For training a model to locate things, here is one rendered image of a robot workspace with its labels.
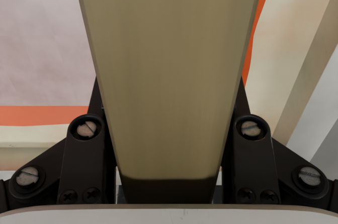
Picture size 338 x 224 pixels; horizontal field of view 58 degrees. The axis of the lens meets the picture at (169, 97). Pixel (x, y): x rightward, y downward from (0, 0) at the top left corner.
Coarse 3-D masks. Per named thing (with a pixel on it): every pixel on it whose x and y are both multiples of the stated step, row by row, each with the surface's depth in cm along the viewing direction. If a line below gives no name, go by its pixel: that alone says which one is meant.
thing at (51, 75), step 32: (0, 0) 24; (32, 0) 24; (64, 0) 24; (0, 32) 27; (32, 32) 27; (64, 32) 27; (0, 64) 29; (32, 64) 29; (64, 64) 29; (0, 96) 33; (32, 96) 33; (64, 96) 33
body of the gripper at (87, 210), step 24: (0, 216) 7; (24, 216) 7; (48, 216) 7; (72, 216) 7; (96, 216) 7; (120, 216) 7; (144, 216) 7; (168, 216) 7; (192, 216) 7; (216, 216) 7; (240, 216) 7; (264, 216) 7; (288, 216) 7; (312, 216) 7; (336, 216) 7
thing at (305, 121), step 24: (336, 0) 23; (336, 24) 23; (312, 48) 27; (336, 48) 24; (312, 72) 27; (336, 72) 25; (312, 96) 28; (336, 96) 28; (288, 120) 33; (312, 120) 30; (288, 144) 33; (312, 144) 33; (0, 168) 38
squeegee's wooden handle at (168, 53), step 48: (96, 0) 5; (144, 0) 4; (192, 0) 4; (240, 0) 5; (96, 48) 5; (144, 48) 5; (192, 48) 5; (240, 48) 5; (144, 96) 6; (192, 96) 6; (144, 144) 7; (192, 144) 7; (144, 192) 9; (192, 192) 9
